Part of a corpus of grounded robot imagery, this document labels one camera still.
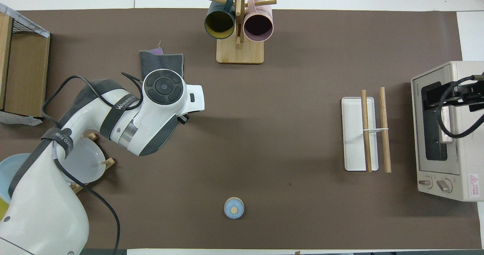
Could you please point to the pink mug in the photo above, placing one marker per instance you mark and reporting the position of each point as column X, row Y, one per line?
column 258, row 26

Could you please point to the purple and grey towel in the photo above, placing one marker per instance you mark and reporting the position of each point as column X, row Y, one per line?
column 162, row 62

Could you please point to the white wooden towel rack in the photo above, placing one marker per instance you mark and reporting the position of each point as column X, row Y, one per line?
column 355, row 134

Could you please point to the cream toaster oven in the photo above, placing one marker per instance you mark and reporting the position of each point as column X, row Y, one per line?
column 469, row 153

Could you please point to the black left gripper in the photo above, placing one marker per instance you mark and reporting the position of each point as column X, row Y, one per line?
column 183, row 118

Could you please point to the patterned white paper sheet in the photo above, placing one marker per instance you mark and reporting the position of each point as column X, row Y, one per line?
column 41, row 30
column 22, row 120

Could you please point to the wooden plate rack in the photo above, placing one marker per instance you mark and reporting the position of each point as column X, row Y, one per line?
column 109, row 162

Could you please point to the small blue round bell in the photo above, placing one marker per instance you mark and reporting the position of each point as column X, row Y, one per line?
column 234, row 208

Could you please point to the light blue plate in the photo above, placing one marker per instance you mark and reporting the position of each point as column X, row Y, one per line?
column 7, row 179

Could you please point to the yellow plate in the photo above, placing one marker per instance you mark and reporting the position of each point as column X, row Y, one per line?
column 3, row 209

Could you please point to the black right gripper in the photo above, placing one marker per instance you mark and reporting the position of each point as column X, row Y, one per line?
column 465, row 94

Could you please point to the grey plate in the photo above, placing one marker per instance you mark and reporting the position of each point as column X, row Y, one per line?
column 87, row 164

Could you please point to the wooden shelf box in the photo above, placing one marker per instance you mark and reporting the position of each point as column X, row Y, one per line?
column 26, row 77

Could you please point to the brown table mat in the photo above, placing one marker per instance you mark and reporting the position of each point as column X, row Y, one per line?
column 264, row 134

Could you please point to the dark teal mug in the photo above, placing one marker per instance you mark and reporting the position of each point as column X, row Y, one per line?
column 219, row 24

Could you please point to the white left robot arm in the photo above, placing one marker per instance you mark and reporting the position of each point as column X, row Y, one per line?
column 38, row 217

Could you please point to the wooden mug tree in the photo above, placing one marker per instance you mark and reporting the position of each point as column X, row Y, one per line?
column 240, row 54

